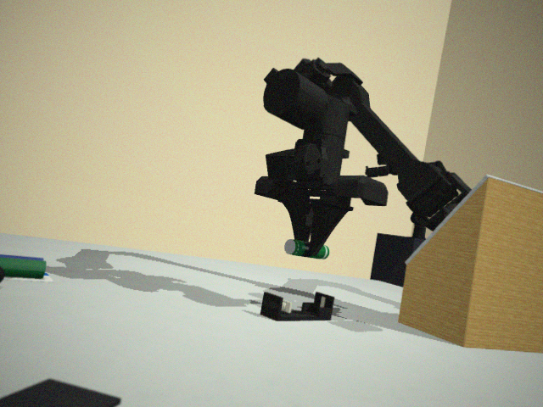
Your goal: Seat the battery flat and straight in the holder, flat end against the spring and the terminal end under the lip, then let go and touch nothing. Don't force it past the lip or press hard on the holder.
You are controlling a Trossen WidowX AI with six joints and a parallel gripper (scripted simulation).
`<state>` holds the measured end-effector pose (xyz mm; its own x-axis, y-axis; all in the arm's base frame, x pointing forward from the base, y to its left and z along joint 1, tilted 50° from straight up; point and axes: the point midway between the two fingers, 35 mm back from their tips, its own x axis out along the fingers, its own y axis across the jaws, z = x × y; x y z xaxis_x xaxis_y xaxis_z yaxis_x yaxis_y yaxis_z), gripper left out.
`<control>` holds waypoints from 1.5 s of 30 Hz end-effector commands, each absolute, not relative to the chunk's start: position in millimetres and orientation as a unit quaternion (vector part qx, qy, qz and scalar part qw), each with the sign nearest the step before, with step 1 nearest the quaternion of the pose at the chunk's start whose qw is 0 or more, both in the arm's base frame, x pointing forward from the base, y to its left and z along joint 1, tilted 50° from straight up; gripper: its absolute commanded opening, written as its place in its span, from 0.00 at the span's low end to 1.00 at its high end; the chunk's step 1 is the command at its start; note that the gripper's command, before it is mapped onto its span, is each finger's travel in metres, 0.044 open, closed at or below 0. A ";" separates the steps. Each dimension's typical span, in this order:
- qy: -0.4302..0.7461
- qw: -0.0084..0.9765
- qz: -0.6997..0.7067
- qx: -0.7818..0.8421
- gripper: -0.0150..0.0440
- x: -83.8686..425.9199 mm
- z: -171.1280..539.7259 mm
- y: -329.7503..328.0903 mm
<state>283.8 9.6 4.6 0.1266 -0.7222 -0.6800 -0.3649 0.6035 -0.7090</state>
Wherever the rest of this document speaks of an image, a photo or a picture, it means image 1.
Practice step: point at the green cylindrical battery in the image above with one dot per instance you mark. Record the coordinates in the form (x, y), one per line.
(302, 248)

